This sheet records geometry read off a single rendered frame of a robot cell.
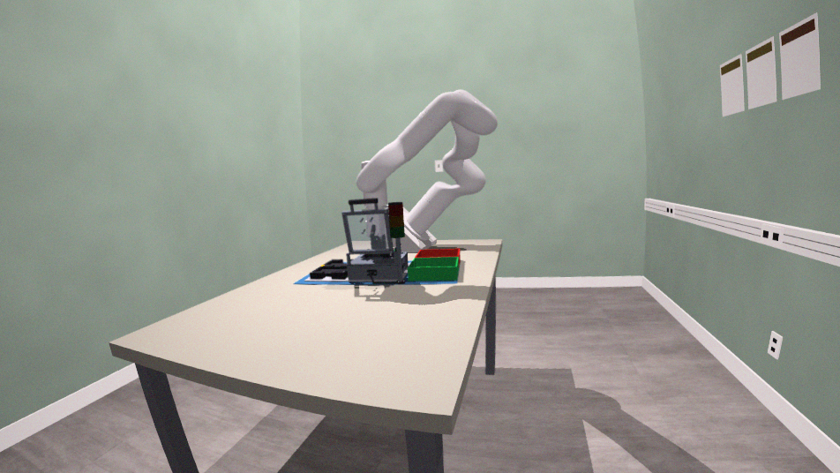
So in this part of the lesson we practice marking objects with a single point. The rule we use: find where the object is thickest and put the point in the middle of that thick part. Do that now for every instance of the green bin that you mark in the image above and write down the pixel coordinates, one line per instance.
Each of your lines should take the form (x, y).
(433, 269)

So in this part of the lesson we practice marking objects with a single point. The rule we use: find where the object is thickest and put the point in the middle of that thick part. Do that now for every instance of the red bin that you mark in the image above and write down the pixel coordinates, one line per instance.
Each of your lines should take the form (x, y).
(438, 253)

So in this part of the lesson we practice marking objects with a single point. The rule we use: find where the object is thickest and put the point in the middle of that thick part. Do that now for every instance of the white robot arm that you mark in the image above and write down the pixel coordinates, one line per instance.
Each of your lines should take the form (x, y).
(462, 112)

